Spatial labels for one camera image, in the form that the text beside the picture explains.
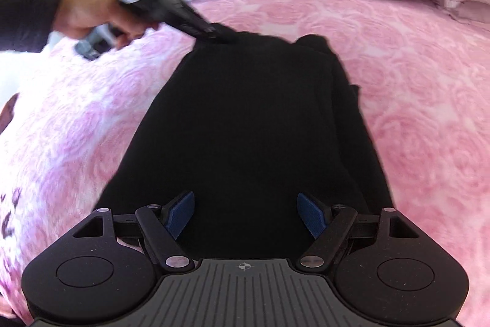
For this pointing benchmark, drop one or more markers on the person left black sleeve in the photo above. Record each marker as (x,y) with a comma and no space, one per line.
(26,24)

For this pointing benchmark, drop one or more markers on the person left hand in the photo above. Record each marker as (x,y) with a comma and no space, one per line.
(76,18)

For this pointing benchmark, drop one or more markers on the pink rose bed blanket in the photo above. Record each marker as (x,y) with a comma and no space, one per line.
(424,92)

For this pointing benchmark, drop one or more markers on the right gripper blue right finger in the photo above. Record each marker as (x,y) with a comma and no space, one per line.
(314,214)

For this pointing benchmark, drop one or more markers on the black zip sweater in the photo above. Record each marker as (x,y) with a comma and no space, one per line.
(247,126)

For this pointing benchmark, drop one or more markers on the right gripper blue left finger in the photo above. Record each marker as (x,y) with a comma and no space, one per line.
(177,213)

